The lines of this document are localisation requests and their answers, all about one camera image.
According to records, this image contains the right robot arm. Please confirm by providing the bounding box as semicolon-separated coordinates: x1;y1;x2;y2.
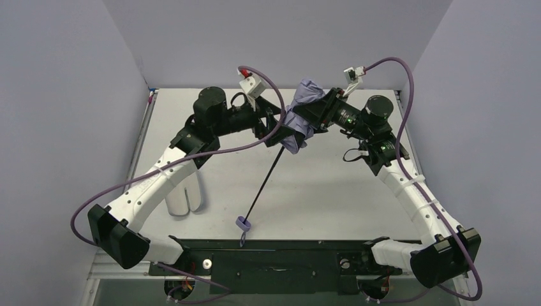
293;89;481;288

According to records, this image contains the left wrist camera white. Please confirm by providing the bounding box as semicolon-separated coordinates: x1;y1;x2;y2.
239;75;267;102

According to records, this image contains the aluminium frame rail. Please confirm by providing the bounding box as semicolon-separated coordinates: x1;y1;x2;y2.
88;251;402;282

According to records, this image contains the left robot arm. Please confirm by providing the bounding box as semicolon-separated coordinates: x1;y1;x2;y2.
87;87;285;269

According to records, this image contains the purple cable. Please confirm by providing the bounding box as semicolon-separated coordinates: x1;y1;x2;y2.
363;56;484;305
70;64;286;306

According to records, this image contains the lavender umbrella case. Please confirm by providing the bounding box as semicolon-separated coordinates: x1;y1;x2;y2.
165;170;204;217

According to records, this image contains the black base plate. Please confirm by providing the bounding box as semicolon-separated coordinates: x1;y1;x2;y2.
168;237;407;295

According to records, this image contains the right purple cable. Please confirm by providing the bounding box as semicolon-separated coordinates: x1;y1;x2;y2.
363;56;484;305

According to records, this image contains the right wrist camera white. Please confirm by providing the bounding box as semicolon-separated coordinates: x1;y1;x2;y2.
343;66;366;97

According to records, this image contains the lavender umbrella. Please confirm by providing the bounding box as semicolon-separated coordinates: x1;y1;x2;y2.
235;79;325;247

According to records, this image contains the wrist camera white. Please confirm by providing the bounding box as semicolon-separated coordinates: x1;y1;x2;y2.
239;75;267;102
343;66;366;97

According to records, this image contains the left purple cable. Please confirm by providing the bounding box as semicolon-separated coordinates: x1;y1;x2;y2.
70;64;286;306

